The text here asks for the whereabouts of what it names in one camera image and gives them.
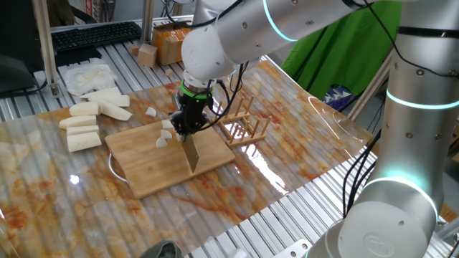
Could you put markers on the quarter round radish slice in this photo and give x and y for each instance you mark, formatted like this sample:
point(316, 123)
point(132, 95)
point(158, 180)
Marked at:
point(161, 142)
point(178, 137)
point(150, 112)
point(167, 124)
point(166, 134)

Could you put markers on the red white printed carton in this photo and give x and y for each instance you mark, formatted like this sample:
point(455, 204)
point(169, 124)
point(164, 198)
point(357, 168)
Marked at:
point(94, 9)

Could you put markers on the black computer monitor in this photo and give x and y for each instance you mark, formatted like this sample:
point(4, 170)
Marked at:
point(18, 36)

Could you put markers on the marble pattern plastic mat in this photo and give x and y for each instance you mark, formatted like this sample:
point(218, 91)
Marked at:
point(215, 200)

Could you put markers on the white radish chunk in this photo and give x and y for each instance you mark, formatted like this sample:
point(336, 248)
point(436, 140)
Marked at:
point(84, 109)
point(77, 122)
point(82, 130)
point(83, 142)

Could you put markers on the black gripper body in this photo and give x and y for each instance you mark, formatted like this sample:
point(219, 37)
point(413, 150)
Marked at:
point(195, 106)

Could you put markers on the black flat pad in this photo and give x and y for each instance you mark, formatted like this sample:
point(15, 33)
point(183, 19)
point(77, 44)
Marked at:
point(79, 57)

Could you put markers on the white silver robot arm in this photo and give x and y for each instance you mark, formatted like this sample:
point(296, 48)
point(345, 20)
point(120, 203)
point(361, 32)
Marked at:
point(394, 229)

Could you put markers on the bamboo cutting board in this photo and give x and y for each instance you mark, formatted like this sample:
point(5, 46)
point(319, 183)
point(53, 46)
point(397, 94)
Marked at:
point(150, 168)

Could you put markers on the grey green rag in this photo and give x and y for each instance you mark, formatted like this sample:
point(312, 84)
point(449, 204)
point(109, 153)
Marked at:
point(161, 251)

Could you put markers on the taped cardboard box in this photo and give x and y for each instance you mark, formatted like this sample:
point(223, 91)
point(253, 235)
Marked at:
point(165, 46)

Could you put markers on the long white radish wedge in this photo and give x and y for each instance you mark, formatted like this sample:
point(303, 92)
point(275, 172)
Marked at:
point(116, 112)

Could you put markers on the black computer keyboard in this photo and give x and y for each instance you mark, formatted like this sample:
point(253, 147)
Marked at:
point(97, 35)

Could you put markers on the clear plastic bag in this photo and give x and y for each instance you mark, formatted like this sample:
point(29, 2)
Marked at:
point(89, 79)

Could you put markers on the aluminium frame post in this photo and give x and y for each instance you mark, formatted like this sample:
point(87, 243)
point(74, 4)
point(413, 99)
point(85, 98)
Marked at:
point(367, 91)
point(44, 36)
point(147, 21)

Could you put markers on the steel cleaver knife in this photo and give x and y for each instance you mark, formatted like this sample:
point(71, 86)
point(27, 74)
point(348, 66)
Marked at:
point(191, 154)

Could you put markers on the large wooden block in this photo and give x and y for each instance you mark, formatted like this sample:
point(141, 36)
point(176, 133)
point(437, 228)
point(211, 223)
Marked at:
point(147, 55)

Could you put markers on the blue patterned bag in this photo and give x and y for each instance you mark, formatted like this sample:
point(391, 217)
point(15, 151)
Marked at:
point(337, 98)

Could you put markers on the wooden peg rack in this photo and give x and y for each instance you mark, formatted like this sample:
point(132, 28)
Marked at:
point(256, 138)

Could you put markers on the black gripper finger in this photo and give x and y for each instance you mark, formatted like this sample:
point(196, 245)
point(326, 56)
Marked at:
point(180, 123)
point(199, 123)

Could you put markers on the small wooden cube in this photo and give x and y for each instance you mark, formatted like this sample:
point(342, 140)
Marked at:
point(133, 49)
point(169, 72)

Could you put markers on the green cloth backdrop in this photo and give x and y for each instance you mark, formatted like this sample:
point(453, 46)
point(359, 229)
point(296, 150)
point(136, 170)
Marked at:
point(340, 64)

